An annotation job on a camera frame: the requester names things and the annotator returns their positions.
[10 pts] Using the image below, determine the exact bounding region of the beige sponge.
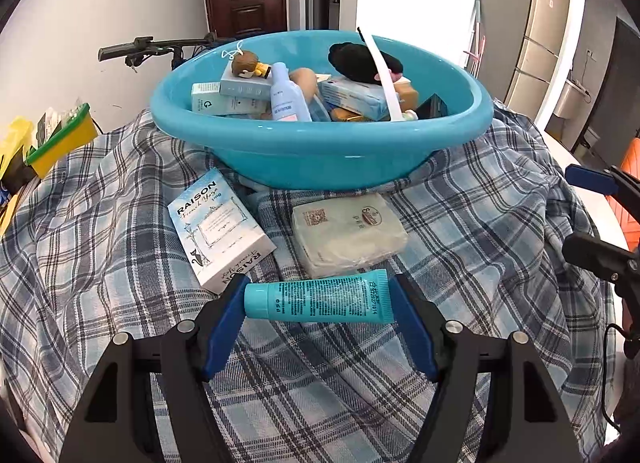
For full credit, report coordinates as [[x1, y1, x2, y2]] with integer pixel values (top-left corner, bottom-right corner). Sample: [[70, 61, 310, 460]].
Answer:
[[290, 68, 318, 94]]

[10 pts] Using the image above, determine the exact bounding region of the black plush toy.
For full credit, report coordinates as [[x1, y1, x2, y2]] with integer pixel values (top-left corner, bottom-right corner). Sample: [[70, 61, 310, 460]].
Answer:
[[327, 42, 406, 84]]

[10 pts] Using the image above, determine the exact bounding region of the long light blue box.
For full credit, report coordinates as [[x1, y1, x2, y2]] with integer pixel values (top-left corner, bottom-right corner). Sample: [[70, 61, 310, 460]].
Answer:
[[317, 75, 401, 121]]

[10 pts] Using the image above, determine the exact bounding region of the teal cream tube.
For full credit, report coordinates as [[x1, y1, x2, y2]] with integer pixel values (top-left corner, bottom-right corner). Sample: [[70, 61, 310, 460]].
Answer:
[[243, 269, 390, 325]]

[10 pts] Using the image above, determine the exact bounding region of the white plastic strap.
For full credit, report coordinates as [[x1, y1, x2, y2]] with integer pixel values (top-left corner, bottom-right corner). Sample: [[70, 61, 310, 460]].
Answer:
[[356, 27, 406, 122]]

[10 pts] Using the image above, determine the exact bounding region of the black bicycle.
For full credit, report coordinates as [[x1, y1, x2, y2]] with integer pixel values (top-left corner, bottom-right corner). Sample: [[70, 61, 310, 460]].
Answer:
[[97, 33, 236, 71]]

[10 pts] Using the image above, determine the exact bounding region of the white box with blue print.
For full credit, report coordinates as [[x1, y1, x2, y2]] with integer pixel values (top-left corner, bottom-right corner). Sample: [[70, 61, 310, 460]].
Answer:
[[167, 167, 277, 295]]

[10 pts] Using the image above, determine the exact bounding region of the folded drying rack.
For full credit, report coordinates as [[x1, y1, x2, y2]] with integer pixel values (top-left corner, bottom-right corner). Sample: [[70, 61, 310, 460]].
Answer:
[[462, 0, 488, 78]]

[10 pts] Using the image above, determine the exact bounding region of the black cable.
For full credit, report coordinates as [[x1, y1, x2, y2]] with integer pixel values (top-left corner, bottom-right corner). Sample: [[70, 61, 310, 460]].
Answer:
[[601, 323, 623, 431]]

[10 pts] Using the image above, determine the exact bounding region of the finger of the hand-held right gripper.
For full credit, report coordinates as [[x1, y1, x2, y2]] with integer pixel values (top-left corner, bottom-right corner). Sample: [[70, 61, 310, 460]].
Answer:
[[561, 233, 640, 295], [566, 164, 640, 238]]

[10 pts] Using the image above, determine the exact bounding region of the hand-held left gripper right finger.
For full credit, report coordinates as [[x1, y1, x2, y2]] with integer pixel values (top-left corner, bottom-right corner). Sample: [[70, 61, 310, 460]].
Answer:
[[389, 273, 583, 463]]

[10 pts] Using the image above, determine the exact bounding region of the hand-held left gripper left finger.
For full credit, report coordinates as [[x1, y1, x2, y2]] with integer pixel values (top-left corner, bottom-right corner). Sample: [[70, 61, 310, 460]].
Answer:
[[59, 273, 251, 463]]

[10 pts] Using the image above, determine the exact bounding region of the blue plaid cloth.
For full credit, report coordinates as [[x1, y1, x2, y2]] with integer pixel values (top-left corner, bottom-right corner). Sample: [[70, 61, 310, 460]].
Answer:
[[0, 98, 621, 463]]

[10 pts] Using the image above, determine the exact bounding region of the white round desktop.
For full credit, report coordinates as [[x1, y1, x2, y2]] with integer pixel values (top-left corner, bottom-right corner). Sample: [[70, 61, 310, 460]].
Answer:
[[540, 128, 632, 254]]

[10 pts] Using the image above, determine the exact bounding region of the white tissue pack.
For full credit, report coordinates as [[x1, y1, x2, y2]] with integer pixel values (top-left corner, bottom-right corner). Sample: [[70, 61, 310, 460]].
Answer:
[[291, 192, 408, 280]]

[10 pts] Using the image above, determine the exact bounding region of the gold refrigerator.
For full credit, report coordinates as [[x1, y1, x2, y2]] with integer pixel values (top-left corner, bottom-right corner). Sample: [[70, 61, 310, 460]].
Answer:
[[502, 0, 573, 118]]

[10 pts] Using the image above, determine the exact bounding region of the brown toy keychain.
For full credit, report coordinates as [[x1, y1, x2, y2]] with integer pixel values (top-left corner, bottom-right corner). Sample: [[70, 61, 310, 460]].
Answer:
[[222, 40, 273, 78]]

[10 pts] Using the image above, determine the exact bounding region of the teal and white box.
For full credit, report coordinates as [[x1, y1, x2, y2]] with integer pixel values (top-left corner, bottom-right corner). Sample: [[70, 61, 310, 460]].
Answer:
[[191, 83, 273, 116]]

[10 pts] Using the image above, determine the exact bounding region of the yellow plastic bag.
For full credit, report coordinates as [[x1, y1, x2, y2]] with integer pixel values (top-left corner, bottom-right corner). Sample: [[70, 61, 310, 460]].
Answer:
[[0, 115, 36, 178]]

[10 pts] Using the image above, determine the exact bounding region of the orange chair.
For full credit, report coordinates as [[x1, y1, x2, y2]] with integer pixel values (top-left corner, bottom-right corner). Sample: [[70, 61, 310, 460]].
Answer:
[[607, 138, 640, 249]]

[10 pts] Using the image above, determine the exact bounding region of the blue plastic basin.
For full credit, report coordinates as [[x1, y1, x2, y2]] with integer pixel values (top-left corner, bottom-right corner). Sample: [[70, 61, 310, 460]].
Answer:
[[150, 30, 496, 191]]

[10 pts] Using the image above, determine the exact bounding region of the pale blue box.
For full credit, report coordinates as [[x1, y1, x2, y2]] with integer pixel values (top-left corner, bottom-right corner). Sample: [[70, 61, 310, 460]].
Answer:
[[220, 63, 273, 98]]

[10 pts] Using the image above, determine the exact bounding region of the pale blue bottle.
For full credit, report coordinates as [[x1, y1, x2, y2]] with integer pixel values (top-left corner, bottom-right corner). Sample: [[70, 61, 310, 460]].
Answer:
[[270, 63, 313, 122]]

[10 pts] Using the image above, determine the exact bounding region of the yellow bin with green rim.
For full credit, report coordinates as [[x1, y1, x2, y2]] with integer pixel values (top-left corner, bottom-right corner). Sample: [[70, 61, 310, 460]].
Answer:
[[25, 103, 98, 178]]

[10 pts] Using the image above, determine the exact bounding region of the black flat item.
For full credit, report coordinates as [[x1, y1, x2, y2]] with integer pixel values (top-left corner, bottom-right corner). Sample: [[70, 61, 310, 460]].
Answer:
[[415, 93, 448, 120]]

